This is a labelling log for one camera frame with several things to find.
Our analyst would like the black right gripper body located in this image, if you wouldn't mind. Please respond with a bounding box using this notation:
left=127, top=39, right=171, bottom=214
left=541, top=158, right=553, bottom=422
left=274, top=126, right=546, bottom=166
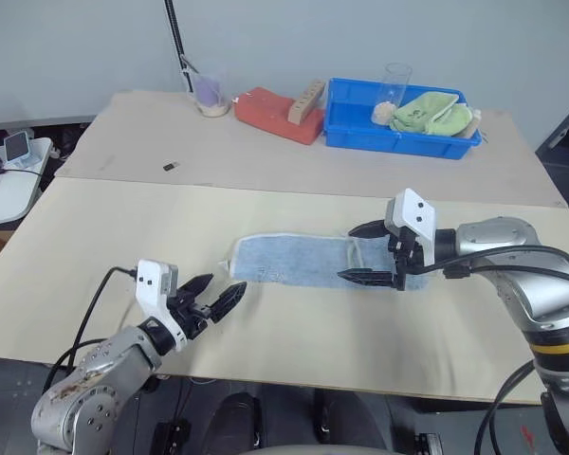
left=382, top=222, right=426, bottom=292

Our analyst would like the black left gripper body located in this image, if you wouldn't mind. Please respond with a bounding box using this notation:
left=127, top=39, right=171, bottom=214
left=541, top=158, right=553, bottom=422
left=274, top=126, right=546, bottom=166
left=169, top=285, right=215, bottom=340

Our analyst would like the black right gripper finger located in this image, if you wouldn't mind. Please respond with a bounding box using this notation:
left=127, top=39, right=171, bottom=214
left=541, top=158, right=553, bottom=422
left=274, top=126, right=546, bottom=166
left=347, top=218, right=387, bottom=240
left=337, top=267, right=396, bottom=289

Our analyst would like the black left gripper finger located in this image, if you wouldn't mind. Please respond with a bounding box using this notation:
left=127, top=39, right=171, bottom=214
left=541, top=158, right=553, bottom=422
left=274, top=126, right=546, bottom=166
left=211, top=281, right=248, bottom=324
left=182, top=272, right=216, bottom=298

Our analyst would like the light blue towel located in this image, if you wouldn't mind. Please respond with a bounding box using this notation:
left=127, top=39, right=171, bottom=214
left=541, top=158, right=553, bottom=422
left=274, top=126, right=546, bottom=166
left=217, top=230, right=431, bottom=292

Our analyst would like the orange folded towel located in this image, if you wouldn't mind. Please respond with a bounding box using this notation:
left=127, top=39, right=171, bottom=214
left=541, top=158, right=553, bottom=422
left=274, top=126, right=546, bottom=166
left=233, top=86, right=326, bottom=147

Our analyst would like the blue plastic bin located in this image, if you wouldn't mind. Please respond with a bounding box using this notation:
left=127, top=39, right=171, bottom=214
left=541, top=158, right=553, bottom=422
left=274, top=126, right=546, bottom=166
left=322, top=77, right=485, bottom=161

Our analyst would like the dark rounded shape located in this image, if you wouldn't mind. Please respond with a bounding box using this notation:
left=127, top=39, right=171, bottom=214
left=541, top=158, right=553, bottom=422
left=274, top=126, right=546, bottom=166
left=207, top=391, right=263, bottom=450
left=311, top=387, right=376, bottom=447

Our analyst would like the beige fluffy ball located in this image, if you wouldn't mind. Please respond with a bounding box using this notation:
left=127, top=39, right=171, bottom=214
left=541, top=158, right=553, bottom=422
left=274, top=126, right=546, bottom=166
left=372, top=100, right=397, bottom=127

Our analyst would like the green folded cloth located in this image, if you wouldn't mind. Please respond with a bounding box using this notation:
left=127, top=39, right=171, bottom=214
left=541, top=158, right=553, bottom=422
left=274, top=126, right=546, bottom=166
left=388, top=91, right=461, bottom=134
left=425, top=104, right=476, bottom=139

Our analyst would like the wooden block with holes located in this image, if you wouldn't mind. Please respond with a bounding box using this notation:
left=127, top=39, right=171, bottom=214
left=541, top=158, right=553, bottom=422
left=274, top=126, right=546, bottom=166
left=287, top=79, right=327, bottom=124

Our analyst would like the tall clear glass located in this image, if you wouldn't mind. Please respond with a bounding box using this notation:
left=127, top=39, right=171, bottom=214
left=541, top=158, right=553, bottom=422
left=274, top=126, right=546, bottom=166
left=376, top=63, right=413, bottom=127

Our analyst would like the clear plastic cup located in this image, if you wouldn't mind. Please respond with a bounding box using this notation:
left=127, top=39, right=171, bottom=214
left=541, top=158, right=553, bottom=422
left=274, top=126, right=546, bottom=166
left=191, top=69, right=232, bottom=118

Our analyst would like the white side table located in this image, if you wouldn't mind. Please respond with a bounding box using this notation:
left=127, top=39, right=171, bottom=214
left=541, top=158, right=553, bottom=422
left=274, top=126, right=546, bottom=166
left=0, top=136, right=54, bottom=229

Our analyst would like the small white screen device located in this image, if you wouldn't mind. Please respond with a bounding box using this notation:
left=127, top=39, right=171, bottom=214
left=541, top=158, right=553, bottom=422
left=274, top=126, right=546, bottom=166
left=3, top=132, right=32, bottom=168

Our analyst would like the black lamp pole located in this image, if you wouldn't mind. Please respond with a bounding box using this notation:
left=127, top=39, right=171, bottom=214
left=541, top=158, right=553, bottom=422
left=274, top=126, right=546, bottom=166
left=163, top=0, right=196, bottom=95

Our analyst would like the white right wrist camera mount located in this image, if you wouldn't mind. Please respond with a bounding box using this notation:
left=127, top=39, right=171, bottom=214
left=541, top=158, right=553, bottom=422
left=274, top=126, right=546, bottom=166
left=383, top=188, right=438, bottom=269

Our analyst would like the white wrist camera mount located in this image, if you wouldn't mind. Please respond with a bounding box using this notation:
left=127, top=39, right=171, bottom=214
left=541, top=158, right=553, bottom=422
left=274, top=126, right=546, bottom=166
left=383, top=188, right=438, bottom=269
left=135, top=259, right=189, bottom=354

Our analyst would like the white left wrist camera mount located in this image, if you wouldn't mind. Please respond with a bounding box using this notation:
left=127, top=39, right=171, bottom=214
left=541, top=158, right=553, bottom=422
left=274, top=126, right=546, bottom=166
left=135, top=259, right=189, bottom=354

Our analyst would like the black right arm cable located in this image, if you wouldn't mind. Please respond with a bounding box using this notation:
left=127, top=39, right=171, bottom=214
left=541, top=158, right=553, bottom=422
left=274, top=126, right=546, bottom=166
left=438, top=245, right=569, bottom=455

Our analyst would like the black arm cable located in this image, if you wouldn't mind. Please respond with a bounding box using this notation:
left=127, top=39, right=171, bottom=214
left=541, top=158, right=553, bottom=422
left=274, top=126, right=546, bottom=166
left=438, top=245, right=569, bottom=455
left=42, top=266, right=138, bottom=394

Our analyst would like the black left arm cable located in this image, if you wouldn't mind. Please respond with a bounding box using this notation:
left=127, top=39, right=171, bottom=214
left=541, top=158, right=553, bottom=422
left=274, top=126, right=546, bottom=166
left=42, top=266, right=138, bottom=394

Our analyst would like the dark metal frame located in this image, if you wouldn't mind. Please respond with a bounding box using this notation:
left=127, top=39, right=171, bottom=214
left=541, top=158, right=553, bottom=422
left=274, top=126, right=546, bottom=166
left=534, top=89, right=569, bottom=154

